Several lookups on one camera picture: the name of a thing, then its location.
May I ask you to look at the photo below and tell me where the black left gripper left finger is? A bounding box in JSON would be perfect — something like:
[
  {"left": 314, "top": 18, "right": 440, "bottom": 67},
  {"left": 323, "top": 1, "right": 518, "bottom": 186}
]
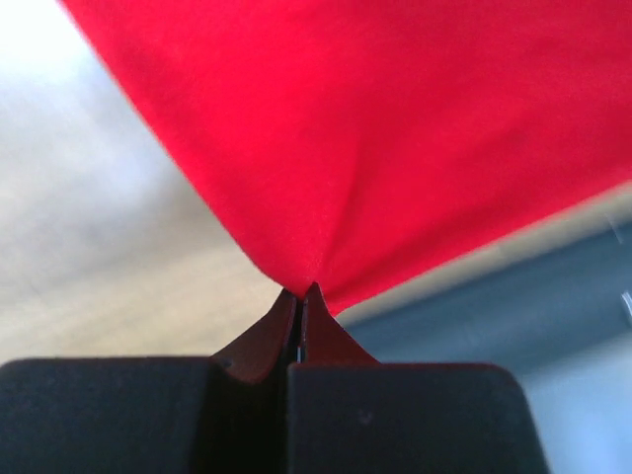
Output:
[{"left": 210, "top": 289, "right": 297, "bottom": 384}]

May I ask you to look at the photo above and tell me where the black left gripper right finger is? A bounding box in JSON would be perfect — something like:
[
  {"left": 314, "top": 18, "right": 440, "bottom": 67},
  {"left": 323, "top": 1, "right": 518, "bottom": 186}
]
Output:
[{"left": 299, "top": 283, "right": 378, "bottom": 364}]

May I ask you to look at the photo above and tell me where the red t shirt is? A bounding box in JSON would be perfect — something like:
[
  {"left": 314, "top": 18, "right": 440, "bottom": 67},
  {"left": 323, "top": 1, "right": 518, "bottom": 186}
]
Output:
[{"left": 65, "top": 1, "right": 631, "bottom": 313}]

